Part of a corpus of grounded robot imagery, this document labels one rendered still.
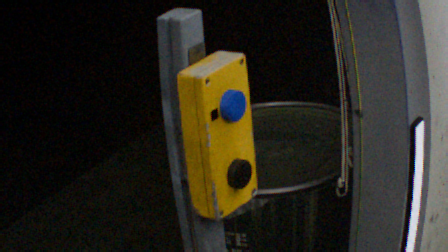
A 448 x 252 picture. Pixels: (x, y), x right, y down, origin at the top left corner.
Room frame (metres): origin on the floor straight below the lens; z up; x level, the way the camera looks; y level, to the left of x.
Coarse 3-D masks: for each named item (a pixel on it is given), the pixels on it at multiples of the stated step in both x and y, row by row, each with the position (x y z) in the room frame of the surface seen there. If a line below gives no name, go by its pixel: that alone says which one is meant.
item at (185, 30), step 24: (168, 24) 1.94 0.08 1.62; (192, 24) 1.93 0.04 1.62; (168, 48) 1.93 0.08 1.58; (168, 72) 1.93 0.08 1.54; (168, 96) 1.93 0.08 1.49; (168, 120) 1.94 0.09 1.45; (168, 144) 1.94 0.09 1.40; (192, 216) 1.92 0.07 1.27; (192, 240) 1.93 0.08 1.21; (216, 240) 1.93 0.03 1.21
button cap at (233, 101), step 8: (224, 96) 1.88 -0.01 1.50; (232, 96) 1.88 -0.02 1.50; (240, 96) 1.89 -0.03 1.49; (224, 104) 1.87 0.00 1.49; (232, 104) 1.87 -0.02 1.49; (240, 104) 1.89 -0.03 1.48; (224, 112) 1.87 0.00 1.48; (232, 112) 1.87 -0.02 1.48; (240, 112) 1.89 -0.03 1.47; (232, 120) 1.88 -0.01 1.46
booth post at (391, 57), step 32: (352, 0) 2.26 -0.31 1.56; (384, 0) 2.20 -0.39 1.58; (416, 0) 2.31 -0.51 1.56; (384, 32) 2.21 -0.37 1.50; (416, 32) 2.28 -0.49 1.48; (352, 64) 2.28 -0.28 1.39; (384, 64) 2.22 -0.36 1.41; (416, 64) 2.25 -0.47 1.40; (352, 96) 2.29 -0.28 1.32; (384, 96) 2.23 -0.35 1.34; (416, 96) 2.23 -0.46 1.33; (384, 128) 2.23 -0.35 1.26; (384, 160) 2.23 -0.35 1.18; (384, 192) 2.23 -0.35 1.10; (352, 224) 2.28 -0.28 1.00; (384, 224) 2.22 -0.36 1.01
